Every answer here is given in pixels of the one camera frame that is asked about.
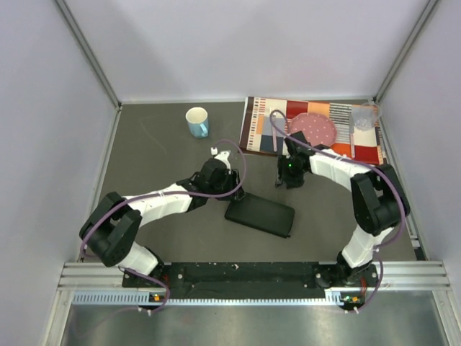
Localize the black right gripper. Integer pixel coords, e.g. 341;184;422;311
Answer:
274;155;305;190

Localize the black zip tool case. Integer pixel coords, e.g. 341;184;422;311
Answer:
225;193;295;239

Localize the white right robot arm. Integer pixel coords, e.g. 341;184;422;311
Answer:
276;131;411;285

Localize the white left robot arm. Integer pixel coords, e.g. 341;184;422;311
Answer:
79;148;244;286

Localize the pink polka dot plate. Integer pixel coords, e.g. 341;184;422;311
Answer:
289;112;337;147

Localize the colourful patterned placemat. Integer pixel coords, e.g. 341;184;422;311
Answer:
239;97;386;164

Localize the blue ceramic mug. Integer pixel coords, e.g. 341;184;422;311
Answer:
185;107;209;138

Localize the clear plastic cup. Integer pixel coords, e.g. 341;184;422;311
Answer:
352;100;382;131

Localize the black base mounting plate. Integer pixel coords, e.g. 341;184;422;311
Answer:
121;261;379;299

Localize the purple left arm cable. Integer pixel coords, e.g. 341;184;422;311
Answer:
79;138;248;318

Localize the pink handled fork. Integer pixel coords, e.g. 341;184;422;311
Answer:
269;108;278;154

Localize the pink handled knife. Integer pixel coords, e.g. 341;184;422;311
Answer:
349;114;355;159

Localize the grey slotted cable duct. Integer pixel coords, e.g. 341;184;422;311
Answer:
72;290;345;306

